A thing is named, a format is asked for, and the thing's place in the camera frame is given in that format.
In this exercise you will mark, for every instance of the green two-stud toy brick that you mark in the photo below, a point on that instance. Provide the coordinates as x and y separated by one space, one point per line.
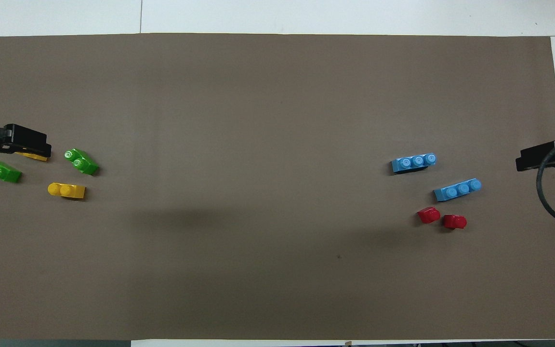
3 172
82 163

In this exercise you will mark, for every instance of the blue three-stud toy brick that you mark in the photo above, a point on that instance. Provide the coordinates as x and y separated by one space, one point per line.
456 190
412 164

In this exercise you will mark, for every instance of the yellow two-stud toy brick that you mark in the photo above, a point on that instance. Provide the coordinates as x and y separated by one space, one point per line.
68 191
34 156

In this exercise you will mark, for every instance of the red one-stud toy brick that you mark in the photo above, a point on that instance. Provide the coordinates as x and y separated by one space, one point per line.
429 215
455 221

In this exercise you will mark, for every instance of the brown paper table mat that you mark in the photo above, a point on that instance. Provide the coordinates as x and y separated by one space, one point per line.
277 120

